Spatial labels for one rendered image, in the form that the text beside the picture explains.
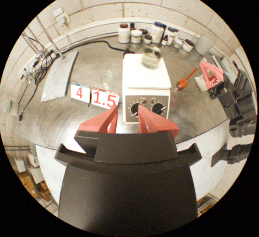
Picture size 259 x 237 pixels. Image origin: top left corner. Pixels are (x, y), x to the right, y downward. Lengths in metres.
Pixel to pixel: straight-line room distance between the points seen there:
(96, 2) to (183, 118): 0.72
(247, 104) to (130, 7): 0.66
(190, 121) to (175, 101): 0.10
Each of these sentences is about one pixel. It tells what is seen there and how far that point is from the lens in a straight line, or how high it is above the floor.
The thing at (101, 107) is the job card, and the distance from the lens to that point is 0.27.
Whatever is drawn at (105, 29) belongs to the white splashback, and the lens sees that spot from 0.60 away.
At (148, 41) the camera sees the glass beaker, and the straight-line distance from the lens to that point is 0.22.
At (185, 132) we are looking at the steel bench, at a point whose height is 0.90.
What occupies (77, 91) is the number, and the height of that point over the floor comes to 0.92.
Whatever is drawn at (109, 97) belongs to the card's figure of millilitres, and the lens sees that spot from 0.25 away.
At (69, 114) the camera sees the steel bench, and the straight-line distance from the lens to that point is 0.34.
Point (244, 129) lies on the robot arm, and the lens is 0.36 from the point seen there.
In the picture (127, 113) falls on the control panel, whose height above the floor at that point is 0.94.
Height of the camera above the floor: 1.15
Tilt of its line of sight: 76 degrees down
